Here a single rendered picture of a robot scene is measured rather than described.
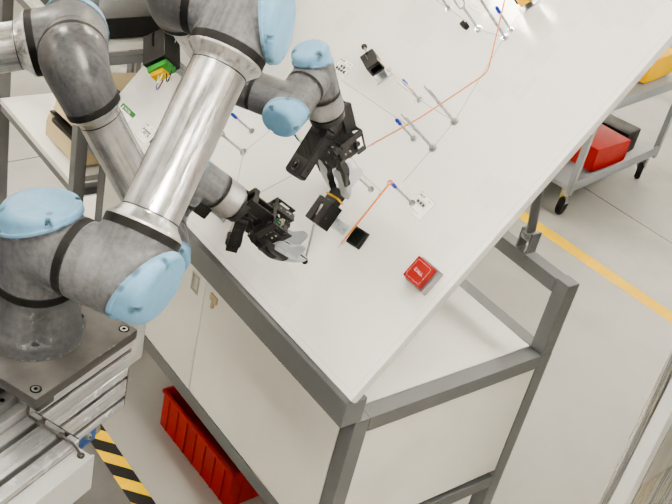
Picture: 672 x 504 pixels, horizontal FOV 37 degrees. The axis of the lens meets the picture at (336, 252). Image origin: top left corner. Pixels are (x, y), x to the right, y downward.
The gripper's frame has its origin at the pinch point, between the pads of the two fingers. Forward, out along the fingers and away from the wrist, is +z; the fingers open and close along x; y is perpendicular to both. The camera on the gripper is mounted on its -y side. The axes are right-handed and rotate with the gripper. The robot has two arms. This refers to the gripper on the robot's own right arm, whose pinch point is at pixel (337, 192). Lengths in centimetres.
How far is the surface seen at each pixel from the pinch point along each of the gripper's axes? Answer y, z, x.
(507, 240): 33.7, 33.9, -13.8
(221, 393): -35, 52, 20
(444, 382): -3.3, 39.5, -27.4
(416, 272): -3.0, 5.4, -25.2
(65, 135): -15, 27, 111
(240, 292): -23.8, 18.6, 11.8
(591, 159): 200, 186, 96
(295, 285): -16.2, 15.3, 0.5
